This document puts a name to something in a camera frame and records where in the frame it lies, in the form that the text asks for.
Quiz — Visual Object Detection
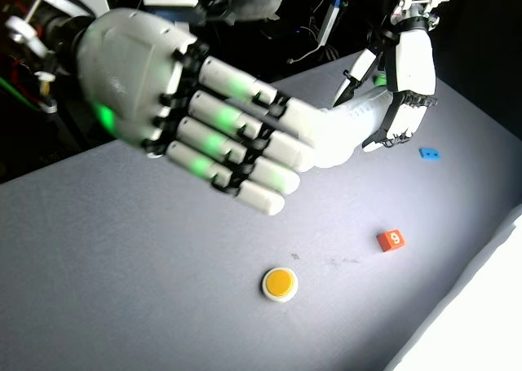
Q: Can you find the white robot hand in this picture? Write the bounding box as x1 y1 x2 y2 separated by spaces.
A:
75 7 317 218
332 28 440 154

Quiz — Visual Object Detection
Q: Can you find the large clear plastic syringe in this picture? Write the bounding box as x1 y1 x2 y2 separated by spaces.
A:
303 87 395 170

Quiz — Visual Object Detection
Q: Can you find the orange number cube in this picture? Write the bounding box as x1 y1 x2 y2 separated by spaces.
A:
376 229 406 253

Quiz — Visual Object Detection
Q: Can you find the grey table cloth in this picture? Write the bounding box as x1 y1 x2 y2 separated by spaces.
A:
0 46 522 371

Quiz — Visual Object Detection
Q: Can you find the yellow button with white base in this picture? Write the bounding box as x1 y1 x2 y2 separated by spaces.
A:
261 266 299 303

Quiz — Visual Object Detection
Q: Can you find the white adapter box with cable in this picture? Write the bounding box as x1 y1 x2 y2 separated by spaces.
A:
287 0 343 64

